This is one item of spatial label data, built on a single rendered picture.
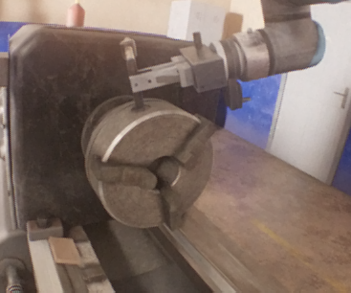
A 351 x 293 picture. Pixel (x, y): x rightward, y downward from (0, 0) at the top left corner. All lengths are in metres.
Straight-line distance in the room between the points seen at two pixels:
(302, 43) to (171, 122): 0.27
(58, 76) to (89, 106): 0.10
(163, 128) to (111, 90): 0.21
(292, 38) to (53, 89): 0.48
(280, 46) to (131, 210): 0.40
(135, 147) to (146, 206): 0.13
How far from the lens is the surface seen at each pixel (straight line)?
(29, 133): 0.69
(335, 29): 3.80
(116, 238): 1.01
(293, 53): 0.55
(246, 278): 0.77
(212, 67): 0.48
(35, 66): 0.66
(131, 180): 0.52
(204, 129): 0.57
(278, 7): 0.55
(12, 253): 0.89
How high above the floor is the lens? 1.34
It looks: 18 degrees down
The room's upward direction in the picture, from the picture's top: 8 degrees clockwise
